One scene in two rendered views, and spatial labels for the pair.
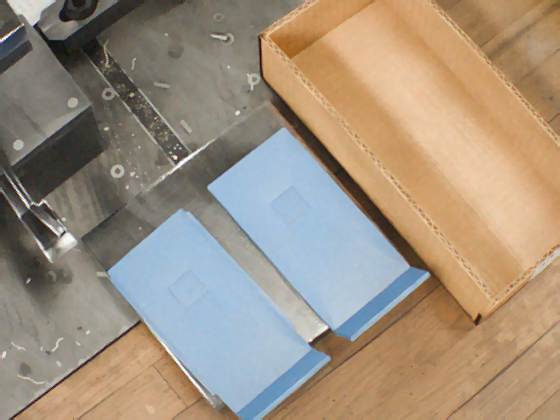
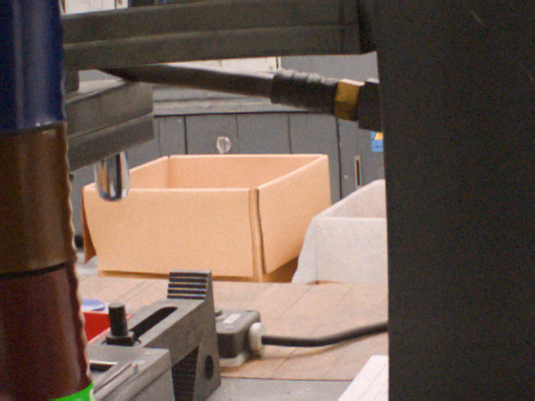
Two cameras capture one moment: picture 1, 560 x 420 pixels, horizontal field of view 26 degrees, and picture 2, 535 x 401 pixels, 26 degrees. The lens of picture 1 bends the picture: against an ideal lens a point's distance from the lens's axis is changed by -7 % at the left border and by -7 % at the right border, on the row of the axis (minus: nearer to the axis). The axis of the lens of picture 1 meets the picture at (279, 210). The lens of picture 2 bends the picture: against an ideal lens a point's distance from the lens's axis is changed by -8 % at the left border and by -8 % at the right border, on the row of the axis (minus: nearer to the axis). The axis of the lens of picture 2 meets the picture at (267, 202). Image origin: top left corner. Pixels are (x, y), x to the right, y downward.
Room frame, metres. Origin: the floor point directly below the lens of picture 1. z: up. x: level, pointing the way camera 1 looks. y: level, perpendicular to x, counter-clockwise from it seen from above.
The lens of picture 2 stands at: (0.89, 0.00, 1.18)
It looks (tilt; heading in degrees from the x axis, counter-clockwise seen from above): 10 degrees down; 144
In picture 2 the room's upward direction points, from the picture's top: 3 degrees counter-clockwise
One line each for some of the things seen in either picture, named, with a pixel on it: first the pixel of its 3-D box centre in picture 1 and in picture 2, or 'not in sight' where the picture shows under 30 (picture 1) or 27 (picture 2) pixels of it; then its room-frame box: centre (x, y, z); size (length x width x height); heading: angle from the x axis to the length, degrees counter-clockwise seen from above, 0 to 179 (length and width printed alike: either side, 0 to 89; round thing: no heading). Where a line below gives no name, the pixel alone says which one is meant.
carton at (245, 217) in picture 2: not in sight; (209, 278); (-1.75, 1.75, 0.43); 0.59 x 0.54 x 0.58; 122
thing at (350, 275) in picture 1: (317, 231); not in sight; (0.28, -0.03, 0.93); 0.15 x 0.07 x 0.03; 38
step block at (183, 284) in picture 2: not in sight; (182, 340); (0.19, 0.44, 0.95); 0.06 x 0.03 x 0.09; 126
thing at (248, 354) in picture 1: (215, 315); not in sight; (0.22, 0.05, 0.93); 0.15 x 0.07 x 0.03; 40
